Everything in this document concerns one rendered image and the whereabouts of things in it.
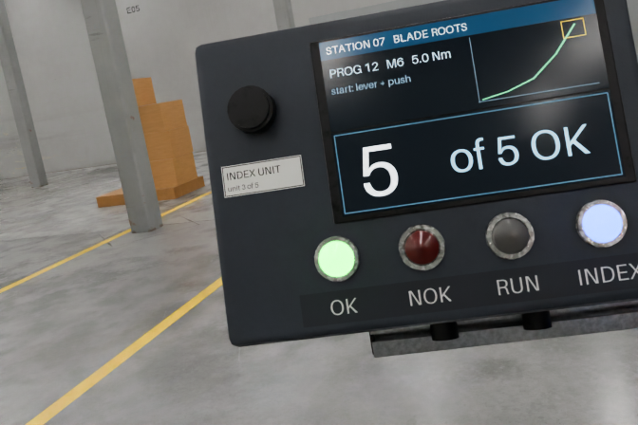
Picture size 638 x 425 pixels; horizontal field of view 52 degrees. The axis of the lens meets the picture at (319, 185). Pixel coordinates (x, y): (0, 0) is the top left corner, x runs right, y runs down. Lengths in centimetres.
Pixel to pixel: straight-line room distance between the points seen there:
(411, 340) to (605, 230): 15
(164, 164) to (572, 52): 839
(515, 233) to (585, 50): 11
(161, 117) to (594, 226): 832
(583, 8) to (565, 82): 4
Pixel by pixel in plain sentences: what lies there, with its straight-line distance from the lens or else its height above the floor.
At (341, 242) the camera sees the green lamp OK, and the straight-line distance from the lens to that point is 39.
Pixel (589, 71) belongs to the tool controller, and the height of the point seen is 120.
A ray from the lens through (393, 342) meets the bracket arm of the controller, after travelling 47.
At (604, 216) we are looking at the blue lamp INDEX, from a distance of 39.
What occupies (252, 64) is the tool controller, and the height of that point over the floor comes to 124.
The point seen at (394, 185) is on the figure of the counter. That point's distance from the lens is 39.
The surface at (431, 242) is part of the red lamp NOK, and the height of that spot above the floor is 112.
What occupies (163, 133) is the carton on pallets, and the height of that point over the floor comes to 84.
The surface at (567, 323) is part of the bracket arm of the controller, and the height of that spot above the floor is 104.
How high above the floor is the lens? 122
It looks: 9 degrees down
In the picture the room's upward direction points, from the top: 10 degrees counter-clockwise
